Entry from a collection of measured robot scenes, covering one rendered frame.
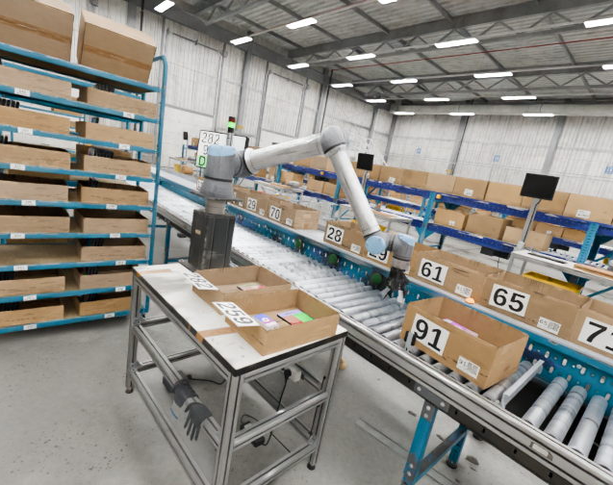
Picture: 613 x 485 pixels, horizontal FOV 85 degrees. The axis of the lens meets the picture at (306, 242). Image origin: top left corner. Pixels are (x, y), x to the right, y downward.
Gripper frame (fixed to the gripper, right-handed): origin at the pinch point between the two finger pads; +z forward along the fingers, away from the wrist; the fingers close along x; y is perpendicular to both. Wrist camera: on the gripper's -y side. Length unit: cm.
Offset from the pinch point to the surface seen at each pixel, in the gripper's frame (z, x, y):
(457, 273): -20.1, 17.0, -28.7
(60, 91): -78, -164, 127
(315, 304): -2.0, -9.8, 48.5
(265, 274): -1, -50, 49
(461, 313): -7.6, 32.1, -7.2
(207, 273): -3, -55, 79
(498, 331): -7, 49, -6
